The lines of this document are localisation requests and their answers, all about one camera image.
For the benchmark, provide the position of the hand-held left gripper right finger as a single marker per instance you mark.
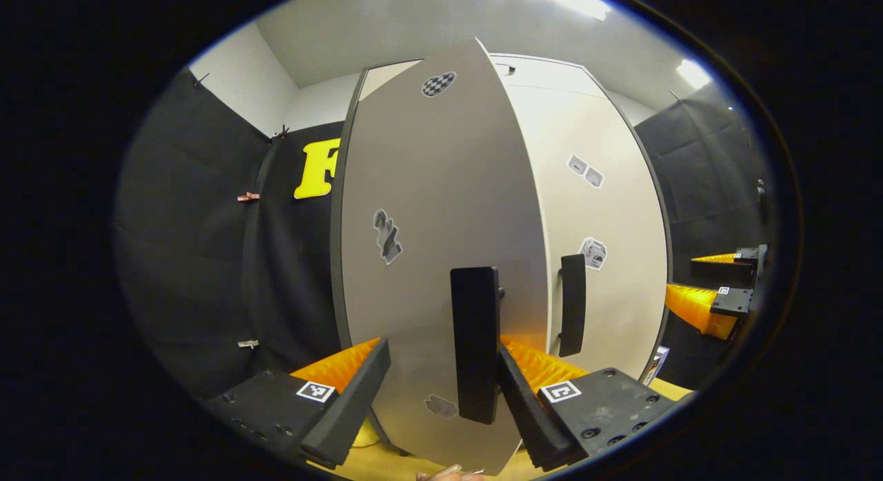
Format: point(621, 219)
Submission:
point(534, 426)

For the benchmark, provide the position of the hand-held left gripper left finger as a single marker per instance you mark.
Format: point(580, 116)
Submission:
point(352, 412)

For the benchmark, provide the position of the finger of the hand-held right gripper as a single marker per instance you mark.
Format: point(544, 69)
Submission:
point(750, 254)
point(735, 301)

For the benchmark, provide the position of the white cabinet door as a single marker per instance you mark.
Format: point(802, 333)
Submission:
point(607, 219)
point(428, 177)

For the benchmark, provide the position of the black backdrop cloth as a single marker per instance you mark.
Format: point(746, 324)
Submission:
point(710, 177)
point(207, 260)

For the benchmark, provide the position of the white printed box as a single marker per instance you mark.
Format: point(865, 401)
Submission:
point(656, 365)

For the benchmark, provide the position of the small ceiling light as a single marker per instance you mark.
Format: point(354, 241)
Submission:
point(693, 72)

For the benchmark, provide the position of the copper cloth clip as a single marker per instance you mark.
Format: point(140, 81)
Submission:
point(248, 197)

